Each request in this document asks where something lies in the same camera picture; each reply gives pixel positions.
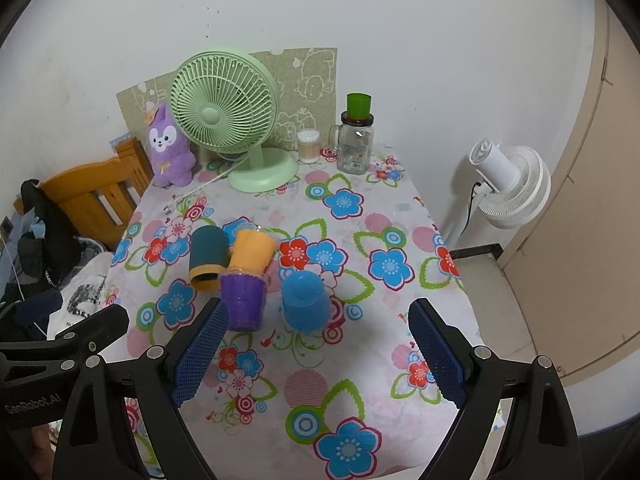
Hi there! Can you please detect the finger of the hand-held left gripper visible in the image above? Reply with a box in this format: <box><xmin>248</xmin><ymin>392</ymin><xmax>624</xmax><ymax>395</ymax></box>
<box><xmin>47</xmin><ymin>304</ymin><xmax>131</xmax><ymax>370</ymax></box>

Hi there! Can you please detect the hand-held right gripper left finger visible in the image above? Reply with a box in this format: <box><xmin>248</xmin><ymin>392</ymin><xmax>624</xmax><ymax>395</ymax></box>
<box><xmin>52</xmin><ymin>297</ymin><xmax>231</xmax><ymax>480</ymax></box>

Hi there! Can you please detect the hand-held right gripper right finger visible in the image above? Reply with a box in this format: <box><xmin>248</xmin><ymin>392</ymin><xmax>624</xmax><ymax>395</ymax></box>
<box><xmin>407</xmin><ymin>297</ymin><xmax>583</xmax><ymax>480</ymax></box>

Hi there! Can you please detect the purple plastic cup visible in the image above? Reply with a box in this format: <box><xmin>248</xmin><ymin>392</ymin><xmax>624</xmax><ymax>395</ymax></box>
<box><xmin>219</xmin><ymin>269</ymin><xmax>267</xmax><ymax>332</ymax></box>

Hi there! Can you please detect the dark green cup orange base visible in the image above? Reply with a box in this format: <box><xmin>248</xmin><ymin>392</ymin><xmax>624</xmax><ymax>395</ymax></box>
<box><xmin>188</xmin><ymin>226</ymin><xmax>232</xmax><ymax>292</ymax></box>

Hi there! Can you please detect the orange plastic cup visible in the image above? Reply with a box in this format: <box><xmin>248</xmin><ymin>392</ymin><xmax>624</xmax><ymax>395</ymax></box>
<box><xmin>227</xmin><ymin>227</ymin><xmax>279</xmax><ymax>276</ymax></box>

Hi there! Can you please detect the blue plastic cup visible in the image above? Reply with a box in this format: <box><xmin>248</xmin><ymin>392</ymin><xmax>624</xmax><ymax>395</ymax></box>
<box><xmin>281</xmin><ymin>271</ymin><xmax>332</xmax><ymax>332</ymax></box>

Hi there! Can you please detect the green plastic cup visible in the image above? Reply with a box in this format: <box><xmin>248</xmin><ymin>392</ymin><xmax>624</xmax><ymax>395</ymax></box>
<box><xmin>346</xmin><ymin>92</ymin><xmax>373</xmax><ymax>120</ymax></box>

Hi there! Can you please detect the white printed cloth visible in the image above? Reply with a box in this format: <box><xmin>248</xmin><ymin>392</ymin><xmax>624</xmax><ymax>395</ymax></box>
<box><xmin>47</xmin><ymin>250</ymin><xmax>121</xmax><ymax>341</ymax></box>

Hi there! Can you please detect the dark blue cloth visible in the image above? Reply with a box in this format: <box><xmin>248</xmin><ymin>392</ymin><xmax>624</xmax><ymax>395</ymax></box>
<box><xmin>0</xmin><ymin>287</ymin><xmax>63</xmax><ymax>331</ymax></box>

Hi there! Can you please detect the black jacket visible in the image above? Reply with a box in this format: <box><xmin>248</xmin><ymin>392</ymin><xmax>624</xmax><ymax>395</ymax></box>
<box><xmin>20</xmin><ymin>179</ymin><xmax>108</xmax><ymax>291</ymax></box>

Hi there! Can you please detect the orange wooden chair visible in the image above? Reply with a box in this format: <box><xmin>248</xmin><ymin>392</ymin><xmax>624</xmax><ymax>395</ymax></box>
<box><xmin>14</xmin><ymin>139</ymin><xmax>155</xmax><ymax>253</ymax></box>

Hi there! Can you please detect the floral tablecloth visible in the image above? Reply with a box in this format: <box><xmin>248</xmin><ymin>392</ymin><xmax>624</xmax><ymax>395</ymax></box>
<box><xmin>100</xmin><ymin>147</ymin><xmax>501</xmax><ymax>480</ymax></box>

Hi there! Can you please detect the white standing fan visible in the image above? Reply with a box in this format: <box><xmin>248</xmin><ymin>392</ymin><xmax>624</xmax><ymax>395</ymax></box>
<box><xmin>447</xmin><ymin>141</ymin><xmax>552</xmax><ymax>251</ymax></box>

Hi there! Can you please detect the purple plush toy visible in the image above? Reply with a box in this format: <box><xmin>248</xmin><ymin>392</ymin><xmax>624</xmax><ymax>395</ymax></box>
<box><xmin>145</xmin><ymin>104</ymin><xmax>197</xmax><ymax>188</ymax></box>

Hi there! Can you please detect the beige wooden door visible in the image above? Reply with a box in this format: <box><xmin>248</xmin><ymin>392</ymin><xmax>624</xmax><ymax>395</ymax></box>
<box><xmin>500</xmin><ymin>0</ymin><xmax>640</xmax><ymax>386</ymax></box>

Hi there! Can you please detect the glass mug jar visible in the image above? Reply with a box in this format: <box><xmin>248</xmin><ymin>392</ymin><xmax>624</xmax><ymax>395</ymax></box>
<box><xmin>330</xmin><ymin>110</ymin><xmax>376</xmax><ymax>175</ymax></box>

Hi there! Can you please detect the clear cotton swab container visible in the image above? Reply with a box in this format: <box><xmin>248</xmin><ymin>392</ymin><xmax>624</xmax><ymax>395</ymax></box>
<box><xmin>297</xmin><ymin>130</ymin><xmax>322</xmax><ymax>163</ymax></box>

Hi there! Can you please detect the light green desk fan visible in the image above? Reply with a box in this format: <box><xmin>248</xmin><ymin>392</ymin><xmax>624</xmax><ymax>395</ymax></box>
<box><xmin>170</xmin><ymin>51</ymin><xmax>300</xmax><ymax>193</ymax></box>

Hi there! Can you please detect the cartoon printed paper sheet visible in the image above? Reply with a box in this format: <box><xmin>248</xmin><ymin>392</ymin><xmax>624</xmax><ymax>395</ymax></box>
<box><xmin>116</xmin><ymin>48</ymin><xmax>338</xmax><ymax>153</ymax></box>

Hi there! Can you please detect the black power cable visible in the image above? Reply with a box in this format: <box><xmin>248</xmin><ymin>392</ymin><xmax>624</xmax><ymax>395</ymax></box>
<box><xmin>460</xmin><ymin>185</ymin><xmax>483</xmax><ymax>236</ymax></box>

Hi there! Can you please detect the white fan power cable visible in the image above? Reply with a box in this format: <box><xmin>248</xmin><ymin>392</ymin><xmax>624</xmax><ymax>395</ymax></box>
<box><xmin>177</xmin><ymin>155</ymin><xmax>251</xmax><ymax>203</ymax></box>

